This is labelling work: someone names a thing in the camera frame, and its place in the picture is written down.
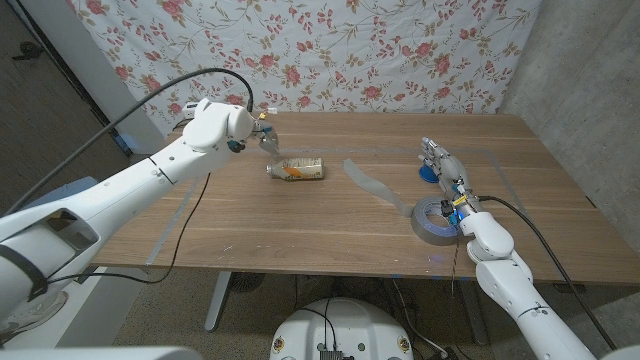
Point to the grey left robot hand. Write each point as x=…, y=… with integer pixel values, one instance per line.
x=269, y=140

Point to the black wall hook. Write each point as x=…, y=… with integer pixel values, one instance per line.
x=27, y=50

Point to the white power box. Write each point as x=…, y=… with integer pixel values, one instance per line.
x=189, y=107

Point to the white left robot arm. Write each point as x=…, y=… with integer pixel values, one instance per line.
x=125, y=185

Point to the grey duct tape roll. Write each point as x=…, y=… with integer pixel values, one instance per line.
x=425, y=231

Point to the white table leg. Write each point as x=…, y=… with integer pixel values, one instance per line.
x=220, y=300

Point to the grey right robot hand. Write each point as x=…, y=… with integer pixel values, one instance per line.
x=452, y=172

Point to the grey table leg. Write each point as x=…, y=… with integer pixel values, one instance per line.
x=472, y=315

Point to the floral backdrop cloth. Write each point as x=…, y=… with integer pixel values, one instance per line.
x=350, y=50

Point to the plastic bottle with orange label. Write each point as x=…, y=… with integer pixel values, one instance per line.
x=300, y=169

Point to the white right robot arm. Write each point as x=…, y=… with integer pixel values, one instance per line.
x=505, y=285

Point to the white robot torso base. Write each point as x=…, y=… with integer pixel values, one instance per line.
x=345, y=325

